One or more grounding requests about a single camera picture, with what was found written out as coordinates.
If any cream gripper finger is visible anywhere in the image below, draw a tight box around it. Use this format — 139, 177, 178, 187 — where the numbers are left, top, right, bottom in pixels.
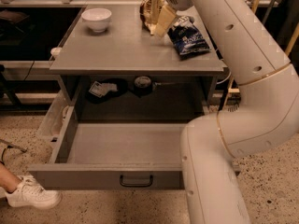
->
154, 5, 177, 37

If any blue chip bag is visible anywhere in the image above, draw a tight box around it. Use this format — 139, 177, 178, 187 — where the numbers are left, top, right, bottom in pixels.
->
167, 16, 211, 59

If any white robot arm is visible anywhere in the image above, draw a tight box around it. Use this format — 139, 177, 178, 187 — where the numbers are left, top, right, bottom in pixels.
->
156, 0, 299, 224

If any brown chip bag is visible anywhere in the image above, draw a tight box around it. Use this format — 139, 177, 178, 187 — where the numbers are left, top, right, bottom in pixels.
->
139, 0, 164, 35

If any grey cabinet counter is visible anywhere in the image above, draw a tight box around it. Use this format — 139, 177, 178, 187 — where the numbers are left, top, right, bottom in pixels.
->
50, 5, 222, 115

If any grey open drawer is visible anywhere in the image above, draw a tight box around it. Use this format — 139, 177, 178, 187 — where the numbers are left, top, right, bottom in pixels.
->
27, 105, 241, 191

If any white bowl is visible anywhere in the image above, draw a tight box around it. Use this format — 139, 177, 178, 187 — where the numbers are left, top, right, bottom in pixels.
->
81, 7, 112, 33

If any black tape roll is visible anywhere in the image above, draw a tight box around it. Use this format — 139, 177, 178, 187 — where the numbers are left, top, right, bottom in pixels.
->
134, 76, 152, 96

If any small white knob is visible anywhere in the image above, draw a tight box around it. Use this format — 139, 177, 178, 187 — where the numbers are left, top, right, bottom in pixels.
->
50, 47, 62, 59

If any clear plastic bin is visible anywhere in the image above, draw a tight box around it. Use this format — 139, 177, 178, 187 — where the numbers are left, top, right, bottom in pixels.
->
36, 91, 68, 142

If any white sneaker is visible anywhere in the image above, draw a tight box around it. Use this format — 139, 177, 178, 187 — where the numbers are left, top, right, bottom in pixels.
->
5, 175, 62, 210

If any person's bare leg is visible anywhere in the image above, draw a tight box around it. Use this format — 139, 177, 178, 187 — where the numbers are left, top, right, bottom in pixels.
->
0, 163, 21, 193

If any white power cable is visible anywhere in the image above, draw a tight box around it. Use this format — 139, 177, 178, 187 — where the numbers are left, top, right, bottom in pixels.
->
216, 59, 233, 86

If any black drawer handle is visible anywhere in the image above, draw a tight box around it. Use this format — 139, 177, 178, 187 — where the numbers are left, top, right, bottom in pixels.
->
120, 175, 153, 188

